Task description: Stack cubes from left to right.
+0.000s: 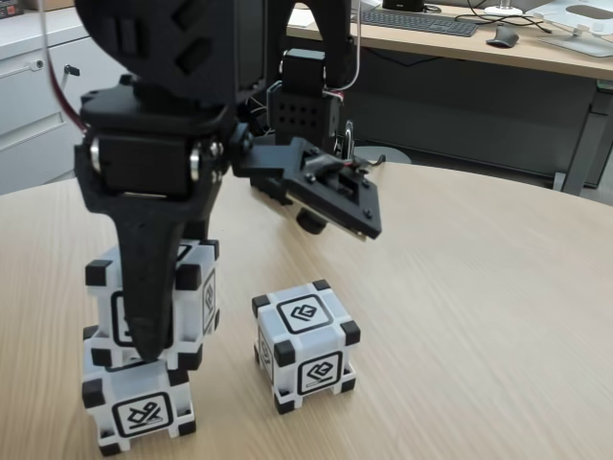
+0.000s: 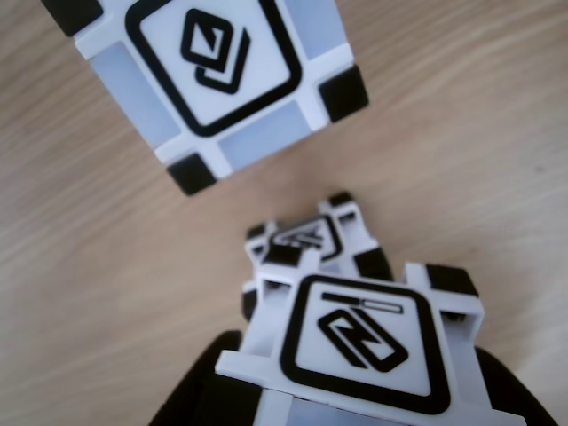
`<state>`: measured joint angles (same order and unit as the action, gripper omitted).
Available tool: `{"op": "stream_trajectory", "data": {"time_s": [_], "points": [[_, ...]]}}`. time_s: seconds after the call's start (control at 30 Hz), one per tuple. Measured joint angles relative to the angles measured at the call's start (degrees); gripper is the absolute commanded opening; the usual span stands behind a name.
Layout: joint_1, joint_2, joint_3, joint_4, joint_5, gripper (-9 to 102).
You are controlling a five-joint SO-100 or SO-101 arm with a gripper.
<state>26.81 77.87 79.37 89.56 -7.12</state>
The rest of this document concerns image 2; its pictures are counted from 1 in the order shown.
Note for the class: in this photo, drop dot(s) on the white cube paperclip symbol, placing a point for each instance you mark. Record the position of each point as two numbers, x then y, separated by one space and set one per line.
359 337

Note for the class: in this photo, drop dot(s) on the white cube stacked-sheets symbol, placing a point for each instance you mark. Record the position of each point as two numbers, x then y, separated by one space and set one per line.
213 66

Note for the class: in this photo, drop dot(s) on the white cube lamp symbol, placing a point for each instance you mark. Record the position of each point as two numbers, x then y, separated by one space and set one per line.
350 235

